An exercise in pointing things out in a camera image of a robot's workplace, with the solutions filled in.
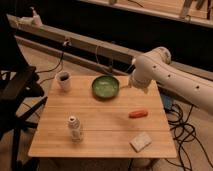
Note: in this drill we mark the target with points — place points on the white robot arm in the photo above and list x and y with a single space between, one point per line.
155 65

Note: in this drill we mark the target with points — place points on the white spray bottle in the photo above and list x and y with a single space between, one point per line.
36 18

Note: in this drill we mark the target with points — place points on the green bowl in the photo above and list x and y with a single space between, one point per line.
105 87

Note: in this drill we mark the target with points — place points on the orange carrot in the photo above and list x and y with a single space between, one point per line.
138 113

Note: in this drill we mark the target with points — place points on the white cup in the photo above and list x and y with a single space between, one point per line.
64 80

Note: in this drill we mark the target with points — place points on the wooden table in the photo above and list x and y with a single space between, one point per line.
107 128

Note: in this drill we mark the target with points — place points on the blue box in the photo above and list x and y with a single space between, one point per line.
167 102

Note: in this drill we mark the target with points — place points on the white sponge block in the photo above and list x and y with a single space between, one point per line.
140 141

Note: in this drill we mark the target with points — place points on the black office chair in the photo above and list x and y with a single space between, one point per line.
18 80

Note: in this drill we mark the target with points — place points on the long wooden beam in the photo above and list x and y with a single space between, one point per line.
86 44

